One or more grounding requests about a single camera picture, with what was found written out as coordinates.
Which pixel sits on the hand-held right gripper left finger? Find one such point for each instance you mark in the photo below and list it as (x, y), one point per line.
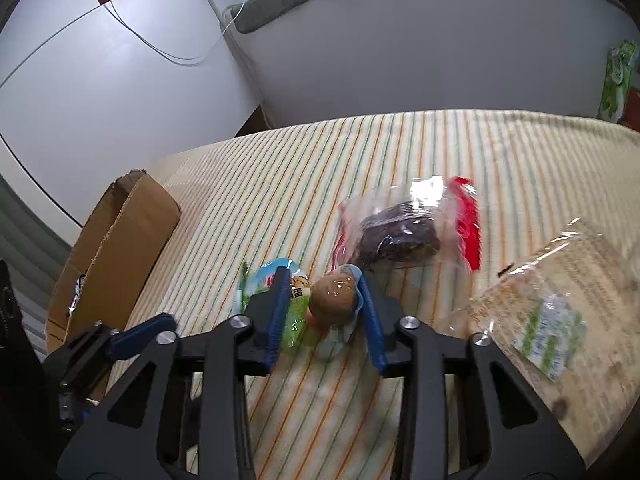
(277, 312)

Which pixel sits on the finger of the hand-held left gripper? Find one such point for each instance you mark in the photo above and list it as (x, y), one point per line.
(140, 334)

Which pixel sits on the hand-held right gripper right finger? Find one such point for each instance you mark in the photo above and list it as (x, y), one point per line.
(372, 327)

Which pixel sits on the green egg snack packet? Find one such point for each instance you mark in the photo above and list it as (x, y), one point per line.
(327, 302)

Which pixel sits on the cardboard box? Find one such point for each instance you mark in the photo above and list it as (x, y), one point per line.
(115, 255)

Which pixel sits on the clear red-edged dates bag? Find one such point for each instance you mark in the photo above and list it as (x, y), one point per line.
(405, 232)

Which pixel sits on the striped table cloth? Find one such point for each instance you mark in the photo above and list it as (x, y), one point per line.
(310, 175)

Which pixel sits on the clear bread bag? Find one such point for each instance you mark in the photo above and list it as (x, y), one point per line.
(555, 320)

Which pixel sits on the white cabinet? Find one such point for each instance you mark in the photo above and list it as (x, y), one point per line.
(125, 85)

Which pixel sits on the red storage box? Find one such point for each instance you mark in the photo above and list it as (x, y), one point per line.
(632, 107)

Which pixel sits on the green tissue pack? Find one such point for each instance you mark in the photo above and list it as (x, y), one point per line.
(619, 80)

